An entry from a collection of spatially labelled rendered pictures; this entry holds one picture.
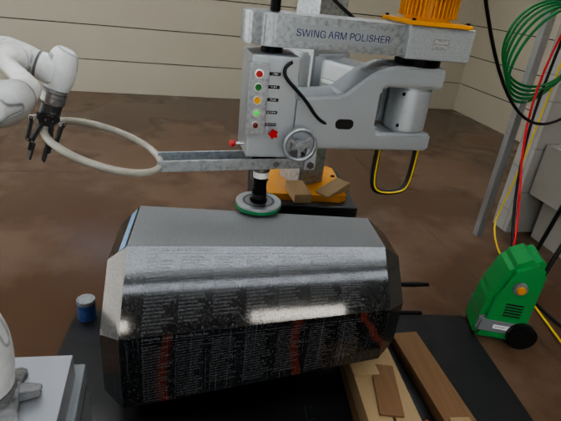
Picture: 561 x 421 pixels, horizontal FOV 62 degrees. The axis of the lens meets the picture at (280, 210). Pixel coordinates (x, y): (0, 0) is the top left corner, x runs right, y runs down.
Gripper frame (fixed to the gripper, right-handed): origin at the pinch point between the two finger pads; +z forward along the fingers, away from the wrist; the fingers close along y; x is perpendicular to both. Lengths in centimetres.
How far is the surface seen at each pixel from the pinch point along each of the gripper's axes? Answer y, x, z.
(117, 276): 27, -42, 29
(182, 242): 47, -44, 10
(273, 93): 67, -36, -56
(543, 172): 371, -35, -75
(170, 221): 51, -26, 11
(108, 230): 99, 122, 100
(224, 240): 62, -50, 5
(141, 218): 41.3, -18.1, 14.9
